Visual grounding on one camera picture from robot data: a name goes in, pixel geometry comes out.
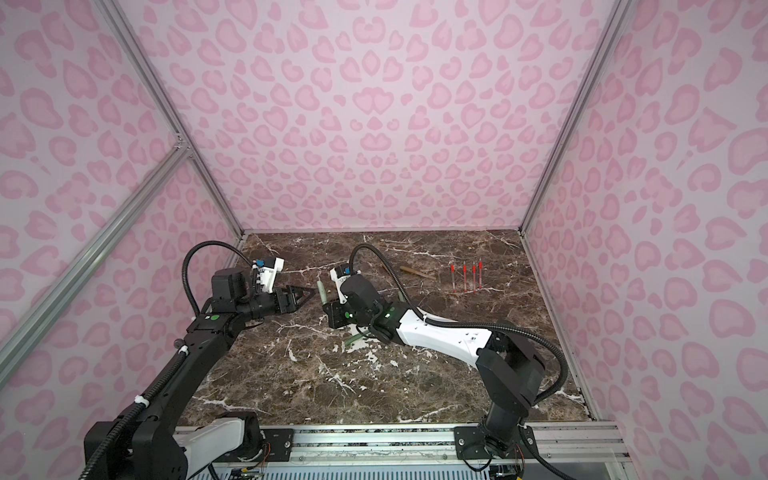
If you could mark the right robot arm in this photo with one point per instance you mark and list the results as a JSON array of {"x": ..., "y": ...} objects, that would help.
[{"x": 508, "y": 364}]

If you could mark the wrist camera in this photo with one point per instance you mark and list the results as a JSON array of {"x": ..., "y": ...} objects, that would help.
[
  {"x": 339, "y": 275},
  {"x": 266, "y": 272}
]

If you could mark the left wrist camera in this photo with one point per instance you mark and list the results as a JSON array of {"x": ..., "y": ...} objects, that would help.
[{"x": 266, "y": 272}]

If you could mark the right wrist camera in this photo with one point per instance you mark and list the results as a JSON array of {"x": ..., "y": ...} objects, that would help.
[{"x": 339, "y": 275}]

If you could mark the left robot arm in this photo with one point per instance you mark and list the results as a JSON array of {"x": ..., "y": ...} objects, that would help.
[{"x": 180, "y": 384}]

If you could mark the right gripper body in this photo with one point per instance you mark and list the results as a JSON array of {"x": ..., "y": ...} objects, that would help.
[{"x": 342, "y": 314}]

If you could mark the brown pen short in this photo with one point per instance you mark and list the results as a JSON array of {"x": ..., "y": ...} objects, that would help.
[{"x": 415, "y": 272}]

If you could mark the green pen front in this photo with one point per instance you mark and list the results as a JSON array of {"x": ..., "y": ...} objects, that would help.
[{"x": 351, "y": 340}]

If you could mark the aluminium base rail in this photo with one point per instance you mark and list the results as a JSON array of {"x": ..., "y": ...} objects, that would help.
[{"x": 581, "y": 450}]

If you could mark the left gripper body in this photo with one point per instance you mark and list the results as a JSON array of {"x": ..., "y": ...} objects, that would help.
[{"x": 282, "y": 308}]

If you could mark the green pen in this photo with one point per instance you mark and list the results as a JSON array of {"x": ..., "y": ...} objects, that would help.
[
  {"x": 351, "y": 340},
  {"x": 322, "y": 292}
]

